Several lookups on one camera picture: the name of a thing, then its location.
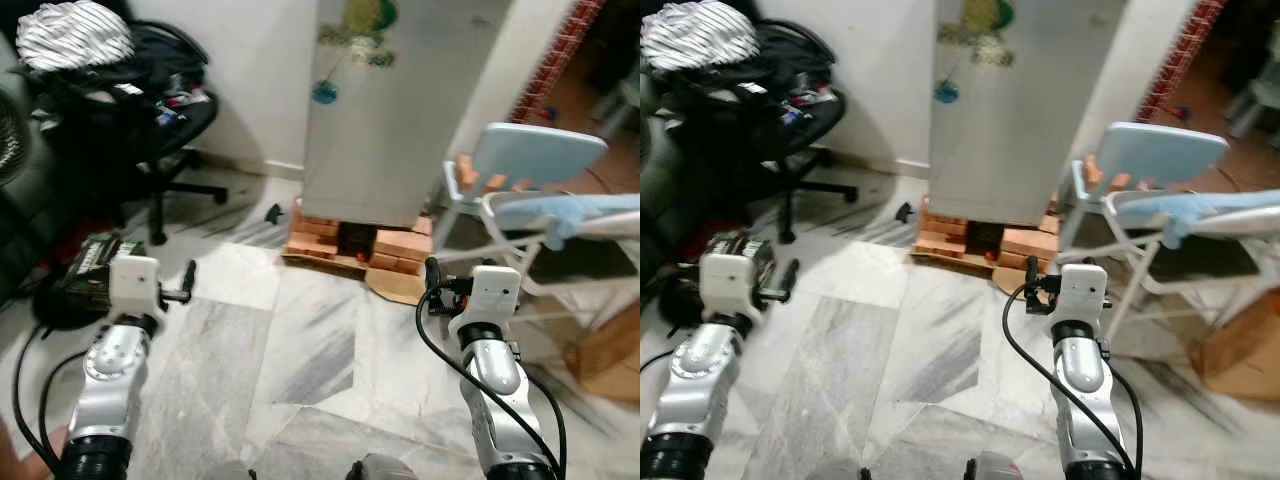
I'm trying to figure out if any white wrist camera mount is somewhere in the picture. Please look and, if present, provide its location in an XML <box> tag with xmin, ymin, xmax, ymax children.
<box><xmin>108</xmin><ymin>255</ymin><xmax>161</xmax><ymax>319</ymax></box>
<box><xmin>468</xmin><ymin>265</ymin><xmax>523</xmax><ymax>337</ymax></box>
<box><xmin>700</xmin><ymin>253</ymin><xmax>761</xmax><ymax>321</ymax></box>
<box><xmin>1058</xmin><ymin>263</ymin><xmax>1110</xmax><ymax>333</ymax></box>

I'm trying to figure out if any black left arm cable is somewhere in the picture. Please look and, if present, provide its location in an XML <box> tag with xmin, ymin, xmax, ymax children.
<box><xmin>640</xmin><ymin>348</ymin><xmax>683</xmax><ymax>383</ymax></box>
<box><xmin>11</xmin><ymin>322</ymin><xmax>89</xmax><ymax>473</ymax></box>

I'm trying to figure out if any red brick stack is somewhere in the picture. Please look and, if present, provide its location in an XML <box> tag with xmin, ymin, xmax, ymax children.
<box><xmin>912</xmin><ymin>198</ymin><xmax>973</xmax><ymax>263</ymax></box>
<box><xmin>1000</xmin><ymin>215</ymin><xmax>1061</xmax><ymax>273</ymax></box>
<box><xmin>370</xmin><ymin>215</ymin><xmax>437</xmax><ymax>277</ymax></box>
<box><xmin>284</xmin><ymin>199</ymin><xmax>347</xmax><ymax>264</ymax></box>

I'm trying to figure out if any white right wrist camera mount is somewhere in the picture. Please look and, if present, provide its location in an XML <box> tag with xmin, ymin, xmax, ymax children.
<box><xmin>1058</xmin><ymin>263</ymin><xmax>1110</xmax><ymax>333</ymax></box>
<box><xmin>468</xmin><ymin>265</ymin><xmax>523</xmax><ymax>337</ymax></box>

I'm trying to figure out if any dark round fan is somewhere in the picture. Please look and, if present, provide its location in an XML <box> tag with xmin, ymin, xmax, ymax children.
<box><xmin>0</xmin><ymin>94</ymin><xmax>37</xmax><ymax>187</ymax></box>

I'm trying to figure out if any tan cardboard sheet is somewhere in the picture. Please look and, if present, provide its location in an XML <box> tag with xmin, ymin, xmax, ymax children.
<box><xmin>990</xmin><ymin>264</ymin><xmax>1037</xmax><ymax>297</ymax></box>
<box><xmin>364</xmin><ymin>268</ymin><xmax>431</xmax><ymax>307</ymax></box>

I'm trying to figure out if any dark box with green print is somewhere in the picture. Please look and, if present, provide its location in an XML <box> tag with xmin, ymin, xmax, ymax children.
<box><xmin>55</xmin><ymin>231</ymin><xmax>127</xmax><ymax>303</ymax></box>
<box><xmin>705</xmin><ymin>229</ymin><xmax>778</xmax><ymax>301</ymax></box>

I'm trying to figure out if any light blue cloth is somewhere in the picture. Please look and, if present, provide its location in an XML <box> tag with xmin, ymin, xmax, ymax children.
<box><xmin>1114</xmin><ymin>189</ymin><xmax>1280</xmax><ymax>250</ymax></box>
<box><xmin>494</xmin><ymin>192</ymin><xmax>641</xmax><ymax>252</ymax></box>

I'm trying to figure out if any silver grey fridge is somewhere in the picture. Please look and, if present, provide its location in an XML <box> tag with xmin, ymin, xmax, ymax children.
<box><xmin>929</xmin><ymin>0</ymin><xmax>1137</xmax><ymax>227</ymax></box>
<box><xmin>302</xmin><ymin>0</ymin><xmax>517</xmax><ymax>230</ymax></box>

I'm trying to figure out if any light blue folding chair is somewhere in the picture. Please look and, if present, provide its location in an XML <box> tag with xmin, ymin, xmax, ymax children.
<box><xmin>1057</xmin><ymin>121</ymin><xmax>1280</xmax><ymax>343</ymax></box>
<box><xmin>437</xmin><ymin>122</ymin><xmax>641</xmax><ymax>333</ymax></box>

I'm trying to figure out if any green yellow fridge sticker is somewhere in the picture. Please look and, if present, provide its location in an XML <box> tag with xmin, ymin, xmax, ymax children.
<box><xmin>940</xmin><ymin>0</ymin><xmax>1017</xmax><ymax>67</ymax></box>
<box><xmin>318</xmin><ymin>0</ymin><xmax>398</xmax><ymax>69</ymax></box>

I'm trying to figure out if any brown cardboard box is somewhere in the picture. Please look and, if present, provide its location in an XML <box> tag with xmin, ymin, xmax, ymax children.
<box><xmin>1189</xmin><ymin>288</ymin><xmax>1280</xmax><ymax>403</ymax></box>
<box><xmin>562</xmin><ymin>300</ymin><xmax>641</xmax><ymax>403</ymax></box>

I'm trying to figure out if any black office chair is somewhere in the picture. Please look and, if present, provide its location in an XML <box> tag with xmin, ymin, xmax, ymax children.
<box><xmin>30</xmin><ymin>20</ymin><xmax>230</xmax><ymax>247</ymax></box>
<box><xmin>652</xmin><ymin>20</ymin><xmax>860</xmax><ymax>245</ymax></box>

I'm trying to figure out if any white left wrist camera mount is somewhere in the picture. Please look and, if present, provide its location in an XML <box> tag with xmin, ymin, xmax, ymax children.
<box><xmin>700</xmin><ymin>253</ymin><xmax>761</xmax><ymax>321</ymax></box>
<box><xmin>108</xmin><ymin>255</ymin><xmax>161</xmax><ymax>319</ymax></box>

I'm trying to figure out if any black white striped cloth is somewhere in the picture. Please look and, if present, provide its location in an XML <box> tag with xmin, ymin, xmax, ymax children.
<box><xmin>15</xmin><ymin>0</ymin><xmax>137</xmax><ymax>74</ymax></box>
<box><xmin>640</xmin><ymin>0</ymin><xmax>762</xmax><ymax>72</ymax></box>

